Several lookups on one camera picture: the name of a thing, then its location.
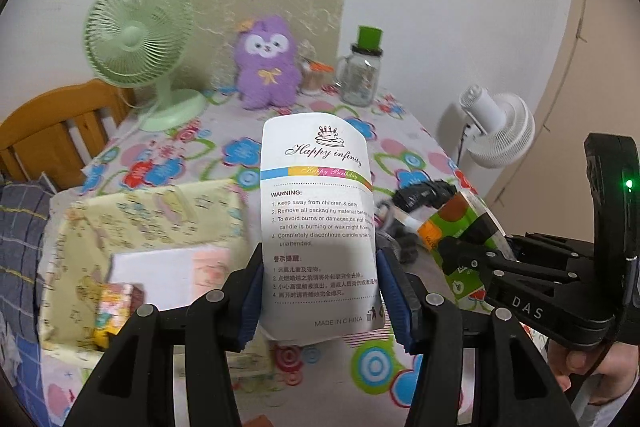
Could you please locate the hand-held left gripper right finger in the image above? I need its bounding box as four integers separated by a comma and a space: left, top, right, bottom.
375, 247, 582, 427

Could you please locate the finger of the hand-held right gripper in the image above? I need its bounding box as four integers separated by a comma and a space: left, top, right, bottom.
437, 234, 508, 308
461, 212, 521, 249

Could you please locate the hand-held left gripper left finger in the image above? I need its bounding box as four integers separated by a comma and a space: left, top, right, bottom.
62, 246, 266, 427

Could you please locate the green orange snack bag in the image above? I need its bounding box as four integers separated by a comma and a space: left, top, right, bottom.
417, 192, 512, 311

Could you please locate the pink packet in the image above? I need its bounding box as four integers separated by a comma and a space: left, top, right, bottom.
192, 247, 242, 299

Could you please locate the white candle packet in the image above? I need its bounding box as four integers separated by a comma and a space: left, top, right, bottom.
261, 111, 386, 341

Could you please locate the yellow fabric storage box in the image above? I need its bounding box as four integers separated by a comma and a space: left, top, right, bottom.
39, 179, 274, 376

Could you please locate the person's right hand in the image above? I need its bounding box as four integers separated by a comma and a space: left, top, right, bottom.
547, 336, 640, 407

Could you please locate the black object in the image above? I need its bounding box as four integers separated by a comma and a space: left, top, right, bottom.
394, 181, 459, 214

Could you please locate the white fan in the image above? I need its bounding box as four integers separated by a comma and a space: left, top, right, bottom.
450, 84, 536, 170

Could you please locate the small colourful box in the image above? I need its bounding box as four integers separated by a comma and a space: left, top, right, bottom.
92, 283, 147, 351

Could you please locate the floral tablecloth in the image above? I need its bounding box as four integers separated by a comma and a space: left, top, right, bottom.
37, 87, 551, 427

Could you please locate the glass jar with green lid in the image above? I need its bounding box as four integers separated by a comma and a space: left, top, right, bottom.
334, 26, 385, 108

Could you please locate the toothpick holder with orange lid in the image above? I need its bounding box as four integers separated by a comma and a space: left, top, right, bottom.
300, 56, 335, 96

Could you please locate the purple plush toy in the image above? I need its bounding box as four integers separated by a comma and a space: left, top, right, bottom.
235, 16, 302, 110

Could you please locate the grey plaid pillow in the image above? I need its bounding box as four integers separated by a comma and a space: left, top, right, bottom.
0, 182, 54, 324

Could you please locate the wooden headboard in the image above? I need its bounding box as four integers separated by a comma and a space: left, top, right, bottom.
0, 79, 137, 186

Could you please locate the green desk fan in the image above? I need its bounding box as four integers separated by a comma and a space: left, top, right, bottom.
82, 0, 209, 134

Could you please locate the beige wall sticker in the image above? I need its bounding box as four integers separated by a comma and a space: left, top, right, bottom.
187, 0, 349, 90

